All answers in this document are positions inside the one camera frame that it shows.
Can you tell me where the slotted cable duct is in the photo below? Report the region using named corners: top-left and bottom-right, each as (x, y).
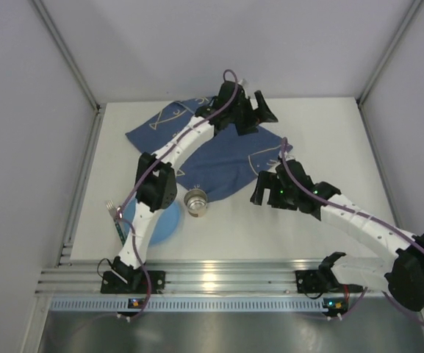
top-left (49, 296), bottom-right (348, 313)

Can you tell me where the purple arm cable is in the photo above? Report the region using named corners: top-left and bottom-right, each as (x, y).
top-left (118, 68), bottom-right (240, 317)
top-left (278, 137), bottom-right (424, 328)

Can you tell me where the aluminium frame rail right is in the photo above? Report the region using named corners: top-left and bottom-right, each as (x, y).
top-left (356, 0), bottom-right (424, 107)

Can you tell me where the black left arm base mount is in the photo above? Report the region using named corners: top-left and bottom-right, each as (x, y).
top-left (100, 256), bottom-right (166, 294)

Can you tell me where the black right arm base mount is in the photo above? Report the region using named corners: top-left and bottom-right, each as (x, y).
top-left (295, 252), bottom-right (364, 300)

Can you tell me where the aluminium frame rail left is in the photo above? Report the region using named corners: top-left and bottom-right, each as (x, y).
top-left (29, 0), bottom-right (104, 266)

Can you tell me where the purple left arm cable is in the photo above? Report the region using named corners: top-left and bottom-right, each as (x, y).
top-left (118, 68), bottom-right (240, 317)

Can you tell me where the stainless steel cup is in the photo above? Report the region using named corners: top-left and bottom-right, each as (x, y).
top-left (184, 188), bottom-right (208, 218)

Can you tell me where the light blue plastic plate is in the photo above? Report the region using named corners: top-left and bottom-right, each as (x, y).
top-left (121, 200), bottom-right (182, 246)

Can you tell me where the aluminium frame rail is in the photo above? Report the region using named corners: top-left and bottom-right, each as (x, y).
top-left (356, 0), bottom-right (424, 107)
top-left (29, 0), bottom-right (104, 266)

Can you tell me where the fork with green handle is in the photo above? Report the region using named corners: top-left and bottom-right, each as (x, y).
top-left (106, 200), bottom-right (126, 245)

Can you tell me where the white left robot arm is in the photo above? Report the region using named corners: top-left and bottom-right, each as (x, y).
top-left (112, 81), bottom-right (278, 271)

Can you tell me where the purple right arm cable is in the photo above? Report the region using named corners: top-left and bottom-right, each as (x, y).
top-left (278, 137), bottom-right (424, 328)

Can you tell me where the blue fish-print placemat cloth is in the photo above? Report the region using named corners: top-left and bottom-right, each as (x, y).
top-left (126, 97), bottom-right (282, 202)

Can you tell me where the spoon with green handle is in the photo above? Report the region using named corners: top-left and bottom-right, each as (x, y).
top-left (116, 207), bottom-right (123, 220)

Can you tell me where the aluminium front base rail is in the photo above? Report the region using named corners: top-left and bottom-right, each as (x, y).
top-left (35, 260), bottom-right (318, 296)

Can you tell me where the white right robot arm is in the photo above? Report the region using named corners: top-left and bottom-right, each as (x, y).
top-left (251, 160), bottom-right (424, 312)

